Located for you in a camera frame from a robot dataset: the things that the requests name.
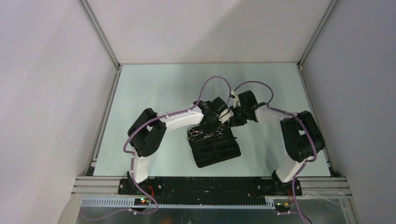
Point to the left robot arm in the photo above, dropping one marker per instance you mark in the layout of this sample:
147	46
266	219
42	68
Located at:
147	132

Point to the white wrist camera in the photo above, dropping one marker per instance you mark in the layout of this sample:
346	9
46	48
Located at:
225	115
236	100

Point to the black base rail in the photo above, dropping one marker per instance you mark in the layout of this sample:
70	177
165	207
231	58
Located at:
221	191

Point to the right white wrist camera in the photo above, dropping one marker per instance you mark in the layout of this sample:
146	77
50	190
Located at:
236	100

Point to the silver scissors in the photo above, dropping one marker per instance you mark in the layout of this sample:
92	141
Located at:
217	133
194	134

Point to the right aluminium frame post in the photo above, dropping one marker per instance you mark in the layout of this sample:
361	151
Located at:
317	32

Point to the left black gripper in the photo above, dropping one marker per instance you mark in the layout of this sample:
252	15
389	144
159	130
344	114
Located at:
218	122

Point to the black zippered tool case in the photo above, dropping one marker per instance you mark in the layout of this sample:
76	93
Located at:
213	150

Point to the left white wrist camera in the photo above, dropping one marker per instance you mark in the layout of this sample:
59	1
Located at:
225	115

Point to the left aluminium frame post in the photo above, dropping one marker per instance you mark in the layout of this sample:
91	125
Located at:
94	22

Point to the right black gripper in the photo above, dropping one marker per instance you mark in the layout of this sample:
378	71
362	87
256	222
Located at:
233	122

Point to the aluminium frame post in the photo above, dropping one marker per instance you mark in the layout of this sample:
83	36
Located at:
317	32
94	22

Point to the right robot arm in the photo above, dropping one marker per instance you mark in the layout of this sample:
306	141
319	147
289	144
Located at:
302	137

